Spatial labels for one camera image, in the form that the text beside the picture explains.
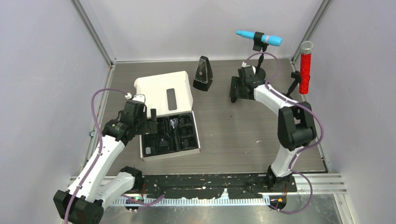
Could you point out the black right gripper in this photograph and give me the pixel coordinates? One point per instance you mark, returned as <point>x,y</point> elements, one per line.
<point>236,82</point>

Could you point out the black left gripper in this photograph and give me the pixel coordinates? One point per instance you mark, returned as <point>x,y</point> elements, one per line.
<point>150,125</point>

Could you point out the white box with black tray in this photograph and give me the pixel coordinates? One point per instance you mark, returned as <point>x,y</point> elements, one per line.
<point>170,94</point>

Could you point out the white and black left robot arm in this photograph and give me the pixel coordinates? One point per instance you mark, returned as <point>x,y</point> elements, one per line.
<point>86,199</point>

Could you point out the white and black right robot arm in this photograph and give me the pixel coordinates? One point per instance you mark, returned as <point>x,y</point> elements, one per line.
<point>295,127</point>

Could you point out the black metronome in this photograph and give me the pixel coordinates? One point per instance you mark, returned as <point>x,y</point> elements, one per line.
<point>204,75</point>

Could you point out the black stand of blue microphone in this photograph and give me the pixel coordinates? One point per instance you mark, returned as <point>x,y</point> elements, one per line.
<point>259,46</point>

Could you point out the blue microphone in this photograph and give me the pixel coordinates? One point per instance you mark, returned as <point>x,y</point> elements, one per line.
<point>269,39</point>

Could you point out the black stand of red microphone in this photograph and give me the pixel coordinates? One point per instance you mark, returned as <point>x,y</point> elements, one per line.
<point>297,80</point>

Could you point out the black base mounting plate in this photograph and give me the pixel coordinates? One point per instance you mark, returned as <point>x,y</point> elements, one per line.
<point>209,186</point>

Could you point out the red glitter microphone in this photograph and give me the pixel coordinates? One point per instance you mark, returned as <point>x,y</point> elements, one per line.
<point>306,48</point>

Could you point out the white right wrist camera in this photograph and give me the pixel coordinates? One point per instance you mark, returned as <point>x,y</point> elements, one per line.
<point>251,67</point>

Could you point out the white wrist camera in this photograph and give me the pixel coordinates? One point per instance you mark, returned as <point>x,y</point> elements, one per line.
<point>137,97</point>
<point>251,67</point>

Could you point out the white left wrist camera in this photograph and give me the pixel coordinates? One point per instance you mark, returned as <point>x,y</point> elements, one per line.
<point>137,97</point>

